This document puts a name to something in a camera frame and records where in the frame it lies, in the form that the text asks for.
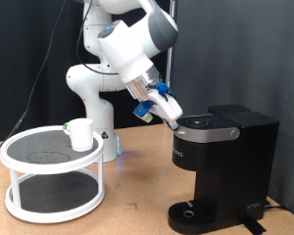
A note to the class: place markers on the black curtain backdrop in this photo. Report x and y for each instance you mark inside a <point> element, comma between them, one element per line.
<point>23,49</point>

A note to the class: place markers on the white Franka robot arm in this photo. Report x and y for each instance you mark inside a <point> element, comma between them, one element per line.
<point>134,49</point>

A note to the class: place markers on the white two-tier turntable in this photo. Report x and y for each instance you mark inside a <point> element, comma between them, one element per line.
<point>55,192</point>

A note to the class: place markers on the grey backdrop panel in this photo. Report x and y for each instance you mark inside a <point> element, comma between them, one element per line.
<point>251,49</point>

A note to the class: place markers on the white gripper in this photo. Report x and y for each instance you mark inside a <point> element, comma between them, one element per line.
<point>166,109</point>

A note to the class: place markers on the silver metal pole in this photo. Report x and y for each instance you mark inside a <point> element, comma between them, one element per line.
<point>170,65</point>

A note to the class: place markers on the black Keurig coffee machine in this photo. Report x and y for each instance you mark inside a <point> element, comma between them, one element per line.
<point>235,169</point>

